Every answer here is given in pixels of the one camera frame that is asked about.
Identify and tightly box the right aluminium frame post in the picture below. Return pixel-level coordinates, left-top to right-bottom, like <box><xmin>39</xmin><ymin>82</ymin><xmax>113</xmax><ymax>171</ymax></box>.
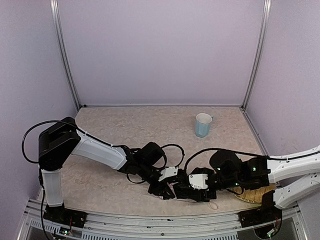
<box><xmin>241</xmin><ymin>0</ymin><xmax>272</xmax><ymax>112</ymax></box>

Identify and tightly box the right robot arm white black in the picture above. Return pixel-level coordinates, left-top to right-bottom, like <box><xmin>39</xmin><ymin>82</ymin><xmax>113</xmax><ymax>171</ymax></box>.
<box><xmin>173</xmin><ymin>146</ymin><xmax>320</xmax><ymax>218</ymax></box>

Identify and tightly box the left aluminium frame post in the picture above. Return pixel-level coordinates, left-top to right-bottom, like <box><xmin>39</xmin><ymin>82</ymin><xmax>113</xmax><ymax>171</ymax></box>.
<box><xmin>50</xmin><ymin>0</ymin><xmax>82</xmax><ymax>111</ymax></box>

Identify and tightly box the blue ceramic mug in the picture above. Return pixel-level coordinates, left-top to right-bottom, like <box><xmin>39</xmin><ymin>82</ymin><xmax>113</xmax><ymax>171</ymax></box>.
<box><xmin>195</xmin><ymin>113</ymin><xmax>214</xmax><ymax>138</ymax></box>

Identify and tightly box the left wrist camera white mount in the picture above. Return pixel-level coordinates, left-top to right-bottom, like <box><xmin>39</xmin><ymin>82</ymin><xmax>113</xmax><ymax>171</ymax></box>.
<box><xmin>158</xmin><ymin>166</ymin><xmax>178</xmax><ymax>182</ymax></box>

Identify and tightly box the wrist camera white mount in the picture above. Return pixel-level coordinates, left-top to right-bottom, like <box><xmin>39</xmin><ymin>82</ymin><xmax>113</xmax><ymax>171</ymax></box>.
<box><xmin>188</xmin><ymin>173</ymin><xmax>209</xmax><ymax>190</ymax></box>
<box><xmin>158</xmin><ymin>166</ymin><xmax>178</xmax><ymax>182</ymax></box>

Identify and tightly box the pink umbrella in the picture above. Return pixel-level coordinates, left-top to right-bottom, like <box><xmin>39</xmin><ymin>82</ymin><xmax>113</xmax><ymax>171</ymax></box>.
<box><xmin>157</xmin><ymin>182</ymin><xmax>220</xmax><ymax>210</ymax></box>

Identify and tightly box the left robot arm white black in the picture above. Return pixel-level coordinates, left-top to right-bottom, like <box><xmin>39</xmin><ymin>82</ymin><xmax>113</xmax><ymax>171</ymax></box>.
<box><xmin>27</xmin><ymin>117</ymin><xmax>175</xmax><ymax>223</ymax></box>

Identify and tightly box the woven bamboo tray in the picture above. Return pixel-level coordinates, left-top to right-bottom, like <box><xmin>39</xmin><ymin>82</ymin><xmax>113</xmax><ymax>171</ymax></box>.
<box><xmin>231</xmin><ymin>184</ymin><xmax>276</xmax><ymax>204</ymax></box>

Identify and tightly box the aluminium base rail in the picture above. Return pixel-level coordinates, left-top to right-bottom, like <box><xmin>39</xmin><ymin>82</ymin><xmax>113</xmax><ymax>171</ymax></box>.
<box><xmin>17</xmin><ymin>197</ymin><xmax>308</xmax><ymax>240</ymax></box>

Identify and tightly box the aluminium frame post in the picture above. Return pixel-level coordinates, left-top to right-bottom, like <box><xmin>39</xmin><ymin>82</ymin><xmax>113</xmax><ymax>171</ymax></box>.
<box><xmin>241</xmin><ymin>0</ymin><xmax>272</xmax><ymax>112</ymax></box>
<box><xmin>50</xmin><ymin>0</ymin><xmax>82</xmax><ymax>111</ymax></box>

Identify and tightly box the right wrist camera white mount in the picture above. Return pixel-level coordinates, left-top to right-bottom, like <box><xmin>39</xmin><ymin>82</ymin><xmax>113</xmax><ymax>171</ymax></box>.
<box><xmin>188</xmin><ymin>173</ymin><xmax>209</xmax><ymax>190</ymax></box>

